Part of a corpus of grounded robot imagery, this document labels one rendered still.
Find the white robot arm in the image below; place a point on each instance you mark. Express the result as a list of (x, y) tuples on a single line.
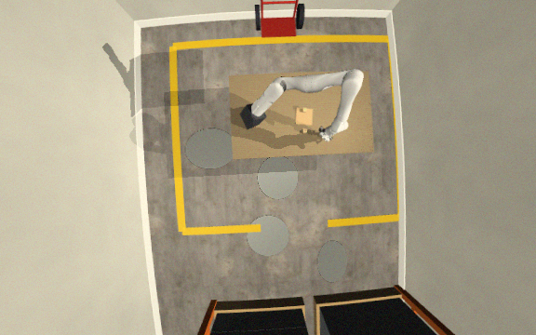
[(351, 83)]

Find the tan square mat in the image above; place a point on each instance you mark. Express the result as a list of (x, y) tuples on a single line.
[(304, 118)]

